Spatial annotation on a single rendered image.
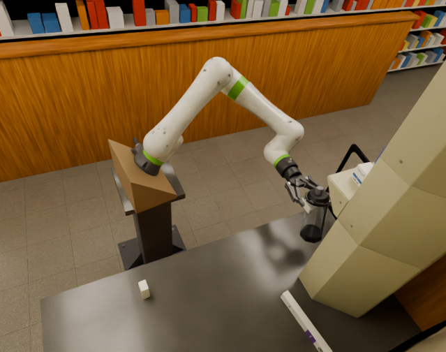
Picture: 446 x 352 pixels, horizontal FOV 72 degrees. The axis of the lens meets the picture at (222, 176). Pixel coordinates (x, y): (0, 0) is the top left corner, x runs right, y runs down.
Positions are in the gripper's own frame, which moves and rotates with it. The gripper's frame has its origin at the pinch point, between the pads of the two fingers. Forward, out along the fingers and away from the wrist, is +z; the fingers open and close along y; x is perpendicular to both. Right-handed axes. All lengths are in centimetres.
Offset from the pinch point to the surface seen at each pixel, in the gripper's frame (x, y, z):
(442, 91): -71, -11, 22
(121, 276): 28, -84, -13
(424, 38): 63, 388, -229
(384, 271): -9.9, -2.6, 37.1
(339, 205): -23.5, -11.0, 15.8
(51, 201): 118, -126, -147
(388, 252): -20.1, -5.2, 34.6
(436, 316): 17, 25, 55
